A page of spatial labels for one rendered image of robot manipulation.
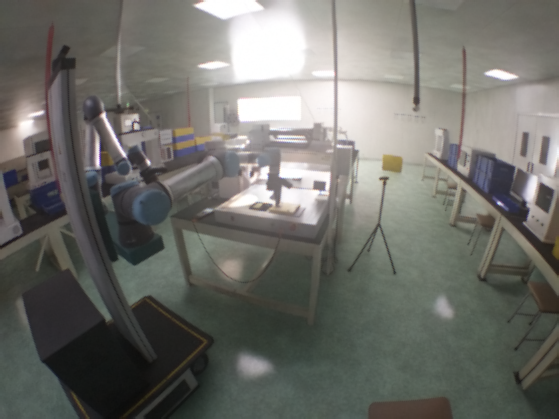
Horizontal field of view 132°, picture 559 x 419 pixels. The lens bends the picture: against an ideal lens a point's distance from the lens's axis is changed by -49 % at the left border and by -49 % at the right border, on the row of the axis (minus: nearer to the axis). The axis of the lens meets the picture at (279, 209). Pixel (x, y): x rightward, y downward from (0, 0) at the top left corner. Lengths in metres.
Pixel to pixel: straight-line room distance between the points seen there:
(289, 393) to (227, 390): 0.38
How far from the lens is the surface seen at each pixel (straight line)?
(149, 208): 0.78
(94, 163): 1.50
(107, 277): 1.10
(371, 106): 8.69
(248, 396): 1.62
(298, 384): 1.65
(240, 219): 1.62
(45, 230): 2.87
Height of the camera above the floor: 1.48
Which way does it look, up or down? 22 degrees down
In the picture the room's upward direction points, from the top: 1 degrees counter-clockwise
